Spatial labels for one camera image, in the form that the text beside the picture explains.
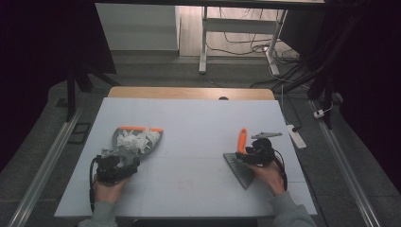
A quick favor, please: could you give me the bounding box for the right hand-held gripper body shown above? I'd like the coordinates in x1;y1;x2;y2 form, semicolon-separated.
244;131;284;168

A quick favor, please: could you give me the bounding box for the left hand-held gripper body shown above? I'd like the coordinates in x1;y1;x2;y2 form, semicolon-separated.
94;147;140;185

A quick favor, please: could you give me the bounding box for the orange handled grey brush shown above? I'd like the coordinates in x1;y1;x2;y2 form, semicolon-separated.
222;127;256;190

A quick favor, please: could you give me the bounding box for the pile of white paper scraps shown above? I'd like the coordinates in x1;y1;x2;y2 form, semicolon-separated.
116;129;162;155

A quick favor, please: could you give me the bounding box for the grey dustpan with orange edge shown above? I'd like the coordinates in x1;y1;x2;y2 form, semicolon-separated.
112;126;165;166

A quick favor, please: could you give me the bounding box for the person's left hand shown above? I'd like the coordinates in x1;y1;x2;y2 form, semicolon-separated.
93;175;131;203

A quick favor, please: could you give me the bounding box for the person's right hand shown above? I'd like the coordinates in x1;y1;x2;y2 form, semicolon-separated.
251;162;287;198

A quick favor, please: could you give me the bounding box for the white power strip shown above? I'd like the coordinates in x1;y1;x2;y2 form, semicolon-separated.
286;124;307;150

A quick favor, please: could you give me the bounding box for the black floor plate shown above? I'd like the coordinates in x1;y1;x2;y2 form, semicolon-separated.
68;122;93;146

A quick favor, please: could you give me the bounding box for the black metal stand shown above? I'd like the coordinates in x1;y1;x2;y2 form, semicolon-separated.
63;61;121;123
277;12;358;131

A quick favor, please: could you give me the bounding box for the wooden table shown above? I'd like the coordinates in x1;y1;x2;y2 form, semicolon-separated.
107;86;276;101

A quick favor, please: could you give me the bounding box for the black curtain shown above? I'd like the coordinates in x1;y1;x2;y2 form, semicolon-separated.
280;0;401;193
0;0;117;173

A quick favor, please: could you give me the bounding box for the white cabinet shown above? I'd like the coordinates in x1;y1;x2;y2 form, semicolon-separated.
95;3;181;52

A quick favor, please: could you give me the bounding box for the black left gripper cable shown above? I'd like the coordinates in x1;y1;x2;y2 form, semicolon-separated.
88;156;99;213

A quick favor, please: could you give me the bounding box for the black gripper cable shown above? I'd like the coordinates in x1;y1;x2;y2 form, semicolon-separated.
271;148;288;192
88;156;99;213

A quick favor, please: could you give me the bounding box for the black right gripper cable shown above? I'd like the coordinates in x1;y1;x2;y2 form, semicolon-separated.
271;148;288;192

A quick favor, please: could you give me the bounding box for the black power strip cable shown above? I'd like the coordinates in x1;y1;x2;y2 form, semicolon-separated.
281;93;301;132

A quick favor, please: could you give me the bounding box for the aluminium rail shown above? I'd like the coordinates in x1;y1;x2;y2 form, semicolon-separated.
6;107;84;227
307;99;383;227

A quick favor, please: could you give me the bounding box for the tangle of black floor cables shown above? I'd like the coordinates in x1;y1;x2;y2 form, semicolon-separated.
206;7;302;65

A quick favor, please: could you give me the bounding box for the white desk frame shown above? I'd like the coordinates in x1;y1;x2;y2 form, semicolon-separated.
198;6;289;77

